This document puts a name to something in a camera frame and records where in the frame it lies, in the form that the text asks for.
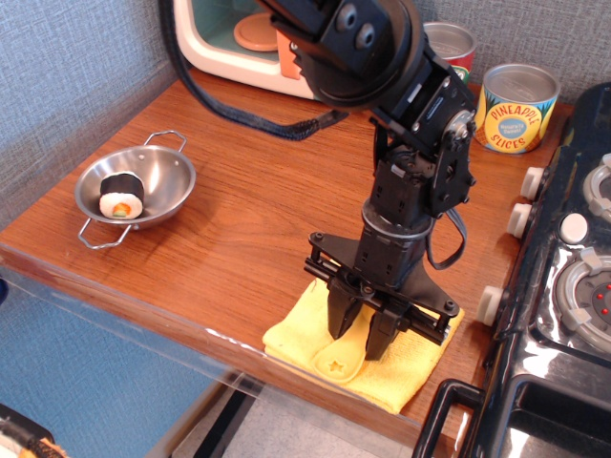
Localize pineapple slices can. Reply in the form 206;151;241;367
474;63;560;155

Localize white stove knob bottom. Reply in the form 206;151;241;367
476;285;504;326

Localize white stove knob top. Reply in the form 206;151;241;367
520;167;545;200

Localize tomato sauce can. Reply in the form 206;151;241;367
424;22;476;84

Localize small steel bowl with handles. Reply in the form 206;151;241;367
74;130;197;250

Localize orange plush object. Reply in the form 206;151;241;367
1;419;67;458

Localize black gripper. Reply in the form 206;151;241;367
305;219;460;361

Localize teal toy microwave oven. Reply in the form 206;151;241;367
173;1;315;99

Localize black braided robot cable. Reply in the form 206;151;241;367
157;0;349;142

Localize yellow folded cloth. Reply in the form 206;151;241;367
263;280;464;414

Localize white stove knob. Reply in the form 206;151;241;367
506;203;532;239
476;285;504;326
520;167;545;200

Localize white stove knob middle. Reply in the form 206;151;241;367
506;203;532;239

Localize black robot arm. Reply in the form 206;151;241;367
265;1;475;360

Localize yellow dish brush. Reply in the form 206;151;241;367
311;306;374;385

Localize toy sushi roll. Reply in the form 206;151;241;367
98;172;144;219

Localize black toy stove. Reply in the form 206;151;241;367
413;83;610;457

